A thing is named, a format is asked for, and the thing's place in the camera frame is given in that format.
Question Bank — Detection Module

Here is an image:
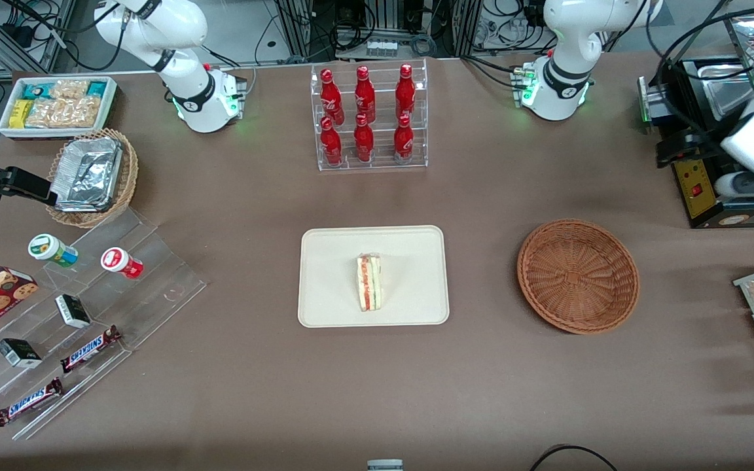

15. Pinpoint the clear rice cracker bag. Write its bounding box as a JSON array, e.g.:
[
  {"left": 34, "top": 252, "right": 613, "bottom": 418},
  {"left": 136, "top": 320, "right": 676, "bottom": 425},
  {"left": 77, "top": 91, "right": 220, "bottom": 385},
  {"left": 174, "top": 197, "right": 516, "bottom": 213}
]
[
  {"left": 25, "top": 97, "right": 103, "bottom": 129},
  {"left": 50, "top": 78, "right": 91, "bottom": 101}
]

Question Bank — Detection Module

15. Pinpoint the aluminium frame rack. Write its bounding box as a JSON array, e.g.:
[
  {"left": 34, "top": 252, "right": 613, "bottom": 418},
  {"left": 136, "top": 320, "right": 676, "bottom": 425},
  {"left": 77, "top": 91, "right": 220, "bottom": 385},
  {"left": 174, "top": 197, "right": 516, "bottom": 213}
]
[{"left": 0, "top": 0, "right": 78, "bottom": 74}]

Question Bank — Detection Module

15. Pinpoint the yellow snack packet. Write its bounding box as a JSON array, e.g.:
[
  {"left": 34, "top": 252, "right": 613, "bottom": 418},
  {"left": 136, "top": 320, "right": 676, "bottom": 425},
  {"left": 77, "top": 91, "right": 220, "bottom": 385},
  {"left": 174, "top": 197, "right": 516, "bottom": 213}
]
[{"left": 9, "top": 99, "right": 34, "bottom": 129}]

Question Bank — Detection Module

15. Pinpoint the clear acrylic bottle rack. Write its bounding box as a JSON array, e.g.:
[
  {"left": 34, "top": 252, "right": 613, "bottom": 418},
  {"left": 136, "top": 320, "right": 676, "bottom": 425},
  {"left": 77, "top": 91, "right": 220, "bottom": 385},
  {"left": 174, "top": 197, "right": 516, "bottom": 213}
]
[{"left": 310, "top": 58, "right": 429, "bottom": 172}]

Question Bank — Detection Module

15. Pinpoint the oval tan wicker basket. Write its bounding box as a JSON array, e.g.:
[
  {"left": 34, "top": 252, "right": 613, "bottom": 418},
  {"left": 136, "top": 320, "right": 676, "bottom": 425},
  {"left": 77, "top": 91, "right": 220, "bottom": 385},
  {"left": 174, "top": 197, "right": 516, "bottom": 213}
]
[{"left": 45, "top": 128, "right": 139, "bottom": 228}]

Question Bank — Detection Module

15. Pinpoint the Snickers chocolate bar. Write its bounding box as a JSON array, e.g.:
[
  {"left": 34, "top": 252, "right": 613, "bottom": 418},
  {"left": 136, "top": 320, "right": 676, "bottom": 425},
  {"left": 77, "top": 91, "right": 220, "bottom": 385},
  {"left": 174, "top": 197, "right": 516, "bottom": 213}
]
[
  {"left": 60, "top": 325, "right": 122, "bottom": 374},
  {"left": 0, "top": 377, "right": 65, "bottom": 427}
]

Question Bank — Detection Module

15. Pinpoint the stainless steel pan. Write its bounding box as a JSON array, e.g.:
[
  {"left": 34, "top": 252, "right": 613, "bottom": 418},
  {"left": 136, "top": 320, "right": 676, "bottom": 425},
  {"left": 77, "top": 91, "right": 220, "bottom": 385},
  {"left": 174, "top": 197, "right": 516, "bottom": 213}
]
[{"left": 704, "top": 74, "right": 754, "bottom": 120}]

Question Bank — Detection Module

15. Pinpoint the black cable loop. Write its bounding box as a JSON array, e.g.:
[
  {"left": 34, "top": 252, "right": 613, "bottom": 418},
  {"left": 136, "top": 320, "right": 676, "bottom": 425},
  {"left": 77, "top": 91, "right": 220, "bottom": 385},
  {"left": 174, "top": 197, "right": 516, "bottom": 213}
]
[{"left": 530, "top": 444, "right": 619, "bottom": 471}]

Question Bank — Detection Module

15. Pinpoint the red cola bottle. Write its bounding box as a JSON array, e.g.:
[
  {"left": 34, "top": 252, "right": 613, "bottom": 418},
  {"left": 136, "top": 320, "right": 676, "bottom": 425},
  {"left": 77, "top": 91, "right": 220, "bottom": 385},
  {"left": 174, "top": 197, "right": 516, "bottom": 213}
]
[
  {"left": 395, "top": 63, "right": 416, "bottom": 118},
  {"left": 320, "top": 68, "right": 345, "bottom": 125},
  {"left": 320, "top": 116, "right": 343, "bottom": 166},
  {"left": 353, "top": 113, "right": 375, "bottom": 162},
  {"left": 393, "top": 113, "right": 414, "bottom": 163},
  {"left": 354, "top": 65, "right": 376, "bottom": 123}
]

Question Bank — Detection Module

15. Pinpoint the triangular sandwich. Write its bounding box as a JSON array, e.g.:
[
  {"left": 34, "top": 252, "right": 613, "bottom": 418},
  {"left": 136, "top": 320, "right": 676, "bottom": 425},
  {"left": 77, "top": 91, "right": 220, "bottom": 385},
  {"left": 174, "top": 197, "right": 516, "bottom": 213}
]
[{"left": 356, "top": 254, "right": 384, "bottom": 312}]

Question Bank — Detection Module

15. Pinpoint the white rectangular snack bin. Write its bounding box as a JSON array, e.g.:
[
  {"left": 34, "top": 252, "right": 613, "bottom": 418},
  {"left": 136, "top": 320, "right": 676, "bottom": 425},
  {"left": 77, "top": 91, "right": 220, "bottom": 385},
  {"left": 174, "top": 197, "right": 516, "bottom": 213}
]
[{"left": 0, "top": 75, "right": 119, "bottom": 140}]

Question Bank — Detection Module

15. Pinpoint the black countertop appliance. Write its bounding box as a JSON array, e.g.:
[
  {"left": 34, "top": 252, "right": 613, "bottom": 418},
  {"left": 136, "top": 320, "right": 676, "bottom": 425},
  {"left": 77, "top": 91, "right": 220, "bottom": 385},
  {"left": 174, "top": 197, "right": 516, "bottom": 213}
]
[{"left": 639, "top": 56, "right": 754, "bottom": 230}]

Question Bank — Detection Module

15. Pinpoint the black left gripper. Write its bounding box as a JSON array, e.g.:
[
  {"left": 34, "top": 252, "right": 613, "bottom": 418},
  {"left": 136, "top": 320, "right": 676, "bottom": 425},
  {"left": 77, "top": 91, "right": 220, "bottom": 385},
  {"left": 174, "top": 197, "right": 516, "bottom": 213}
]
[{"left": 656, "top": 128, "right": 731, "bottom": 168}]

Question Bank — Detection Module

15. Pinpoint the green lid snack cup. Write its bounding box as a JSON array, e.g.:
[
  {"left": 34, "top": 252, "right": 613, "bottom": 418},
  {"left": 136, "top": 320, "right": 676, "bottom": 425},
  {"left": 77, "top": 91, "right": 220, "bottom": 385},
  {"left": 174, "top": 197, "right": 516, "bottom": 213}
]
[{"left": 28, "top": 234, "right": 79, "bottom": 268}]

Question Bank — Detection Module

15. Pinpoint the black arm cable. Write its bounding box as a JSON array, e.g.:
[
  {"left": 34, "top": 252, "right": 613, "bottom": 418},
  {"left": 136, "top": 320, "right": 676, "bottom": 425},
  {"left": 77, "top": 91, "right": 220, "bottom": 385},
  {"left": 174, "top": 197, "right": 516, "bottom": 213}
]
[{"left": 642, "top": 0, "right": 754, "bottom": 151}]

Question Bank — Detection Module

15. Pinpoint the aluminium foil tray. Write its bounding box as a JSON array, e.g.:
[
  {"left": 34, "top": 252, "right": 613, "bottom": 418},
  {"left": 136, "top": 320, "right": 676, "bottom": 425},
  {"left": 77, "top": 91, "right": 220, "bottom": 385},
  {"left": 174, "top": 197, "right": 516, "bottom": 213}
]
[{"left": 50, "top": 137, "right": 124, "bottom": 212}]

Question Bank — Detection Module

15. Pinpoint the red lid snack cup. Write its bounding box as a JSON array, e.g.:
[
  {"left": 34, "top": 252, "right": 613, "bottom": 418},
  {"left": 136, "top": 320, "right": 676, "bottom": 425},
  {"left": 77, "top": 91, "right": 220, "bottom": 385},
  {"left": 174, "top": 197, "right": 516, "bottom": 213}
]
[{"left": 101, "top": 247, "right": 144, "bottom": 280}]

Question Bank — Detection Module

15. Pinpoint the cream rectangular plastic tray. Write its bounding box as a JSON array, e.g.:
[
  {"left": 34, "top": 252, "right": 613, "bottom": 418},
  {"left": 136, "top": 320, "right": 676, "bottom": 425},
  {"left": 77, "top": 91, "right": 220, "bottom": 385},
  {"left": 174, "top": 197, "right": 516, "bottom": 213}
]
[{"left": 297, "top": 225, "right": 450, "bottom": 328}]

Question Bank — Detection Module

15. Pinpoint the clear acrylic stepped display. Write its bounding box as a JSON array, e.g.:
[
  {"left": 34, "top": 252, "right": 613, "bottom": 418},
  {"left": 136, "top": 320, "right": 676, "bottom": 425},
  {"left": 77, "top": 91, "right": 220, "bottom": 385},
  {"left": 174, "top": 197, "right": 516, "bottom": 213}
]
[{"left": 0, "top": 208, "right": 207, "bottom": 440}]

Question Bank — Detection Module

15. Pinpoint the small black carton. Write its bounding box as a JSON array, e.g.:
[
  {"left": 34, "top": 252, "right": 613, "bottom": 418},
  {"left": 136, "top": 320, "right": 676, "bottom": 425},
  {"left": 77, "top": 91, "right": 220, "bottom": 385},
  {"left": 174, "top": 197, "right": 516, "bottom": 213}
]
[
  {"left": 0, "top": 338, "right": 43, "bottom": 369},
  {"left": 55, "top": 294, "right": 92, "bottom": 329}
]

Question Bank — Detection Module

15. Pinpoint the round brown wicker basket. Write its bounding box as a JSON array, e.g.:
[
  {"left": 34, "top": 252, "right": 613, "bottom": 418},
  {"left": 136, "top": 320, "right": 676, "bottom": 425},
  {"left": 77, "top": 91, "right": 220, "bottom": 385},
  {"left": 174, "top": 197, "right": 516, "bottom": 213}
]
[{"left": 516, "top": 218, "right": 641, "bottom": 335}]

